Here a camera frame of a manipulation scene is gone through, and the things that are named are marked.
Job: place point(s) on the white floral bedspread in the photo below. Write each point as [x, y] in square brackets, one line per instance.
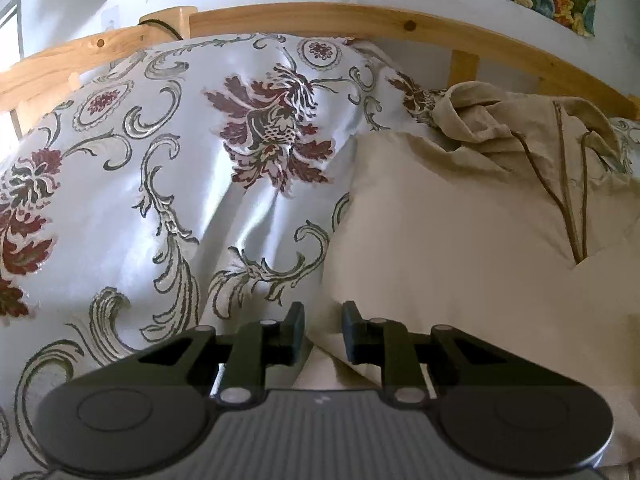
[165, 185]

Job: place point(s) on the beige hooded sweatshirt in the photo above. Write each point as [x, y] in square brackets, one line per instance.
[450, 240]

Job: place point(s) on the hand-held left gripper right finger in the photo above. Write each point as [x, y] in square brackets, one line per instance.
[349, 330]

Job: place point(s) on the wooden bed frame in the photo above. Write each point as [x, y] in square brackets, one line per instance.
[320, 20]

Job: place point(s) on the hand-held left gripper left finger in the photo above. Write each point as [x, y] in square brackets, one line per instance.
[298, 329]

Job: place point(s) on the window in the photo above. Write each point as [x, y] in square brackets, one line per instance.
[10, 25]

